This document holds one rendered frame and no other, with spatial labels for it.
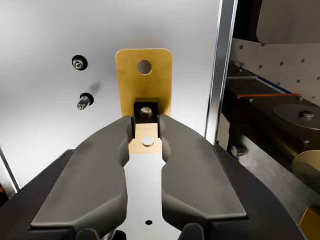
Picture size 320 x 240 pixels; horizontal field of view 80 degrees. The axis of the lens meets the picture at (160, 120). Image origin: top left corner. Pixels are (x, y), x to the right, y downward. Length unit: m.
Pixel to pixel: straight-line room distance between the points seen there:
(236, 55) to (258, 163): 0.35
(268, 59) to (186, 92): 0.39
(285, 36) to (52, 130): 0.22
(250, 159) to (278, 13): 0.13
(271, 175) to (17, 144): 0.22
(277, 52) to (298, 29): 0.33
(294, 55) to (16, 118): 0.54
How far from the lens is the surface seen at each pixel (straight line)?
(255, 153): 0.19
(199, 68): 0.16
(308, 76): 0.61
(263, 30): 0.20
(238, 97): 0.27
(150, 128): 0.15
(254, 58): 0.52
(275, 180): 0.18
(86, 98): 0.17
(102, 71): 0.16
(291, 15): 0.21
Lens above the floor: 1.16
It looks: 63 degrees down
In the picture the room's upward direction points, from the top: 174 degrees clockwise
